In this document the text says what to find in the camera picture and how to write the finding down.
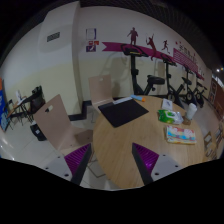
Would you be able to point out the green wet wipes pack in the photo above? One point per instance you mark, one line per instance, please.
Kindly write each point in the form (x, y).
(170, 117)

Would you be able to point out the white paper roll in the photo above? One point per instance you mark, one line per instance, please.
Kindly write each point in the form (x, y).
(192, 108)

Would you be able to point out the white paper sheet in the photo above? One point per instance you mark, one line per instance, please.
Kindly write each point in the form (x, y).
(122, 100)

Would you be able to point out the black mat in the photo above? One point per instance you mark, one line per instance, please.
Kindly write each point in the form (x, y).
(122, 113)

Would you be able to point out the colourful folded towel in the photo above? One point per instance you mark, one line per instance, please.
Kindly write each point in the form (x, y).
(179, 135)

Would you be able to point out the far beige plywood chair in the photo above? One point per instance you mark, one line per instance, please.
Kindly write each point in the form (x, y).
(100, 90)

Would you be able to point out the black side desk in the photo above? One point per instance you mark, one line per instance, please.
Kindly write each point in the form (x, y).
(29, 105)

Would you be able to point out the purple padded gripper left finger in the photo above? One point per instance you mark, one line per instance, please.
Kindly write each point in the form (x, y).
(72, 166)

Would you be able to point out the round wooden table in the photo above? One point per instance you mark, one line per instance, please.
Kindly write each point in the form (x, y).
(113, 146)

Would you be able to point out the blue and orange pen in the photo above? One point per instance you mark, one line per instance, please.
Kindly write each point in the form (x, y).
(139, 98)

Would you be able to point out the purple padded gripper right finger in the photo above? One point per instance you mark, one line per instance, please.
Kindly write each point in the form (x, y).
(153, 166)

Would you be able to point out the small white tissue packet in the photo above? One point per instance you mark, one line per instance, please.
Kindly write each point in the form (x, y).
(167, 104)

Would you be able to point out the near beige plywood chair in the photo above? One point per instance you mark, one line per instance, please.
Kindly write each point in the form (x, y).
(56, 126)

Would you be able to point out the black waste bin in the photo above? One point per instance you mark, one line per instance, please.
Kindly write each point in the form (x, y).
(37, 132)

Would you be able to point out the beige plywood chair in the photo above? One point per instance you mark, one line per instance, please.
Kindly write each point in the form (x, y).
(100, 90)
(56, 126)

